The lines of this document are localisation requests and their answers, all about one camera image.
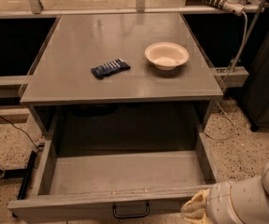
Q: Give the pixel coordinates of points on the dark blue snack packet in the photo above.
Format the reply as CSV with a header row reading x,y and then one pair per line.
x,y
110,68

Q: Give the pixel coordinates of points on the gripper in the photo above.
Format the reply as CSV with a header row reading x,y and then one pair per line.
x,y
218,202

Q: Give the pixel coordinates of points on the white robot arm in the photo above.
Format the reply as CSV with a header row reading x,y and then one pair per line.
x,y
242,202

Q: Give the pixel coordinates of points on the metal frame rail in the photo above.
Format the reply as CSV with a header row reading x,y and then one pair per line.
x,y
109,3

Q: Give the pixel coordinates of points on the black drawer handle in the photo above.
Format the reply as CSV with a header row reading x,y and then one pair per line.
x,y
127,211

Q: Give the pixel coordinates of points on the grey cabinet with top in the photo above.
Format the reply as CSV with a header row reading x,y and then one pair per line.
x,y
81,42

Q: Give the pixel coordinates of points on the white power strip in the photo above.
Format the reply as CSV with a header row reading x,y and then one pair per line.
x,y
232,6

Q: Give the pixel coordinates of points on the black bar on floor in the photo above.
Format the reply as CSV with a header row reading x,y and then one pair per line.
x,y
27,176

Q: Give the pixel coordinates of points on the grey top drawer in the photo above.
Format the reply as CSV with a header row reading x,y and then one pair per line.
x,y
154,154

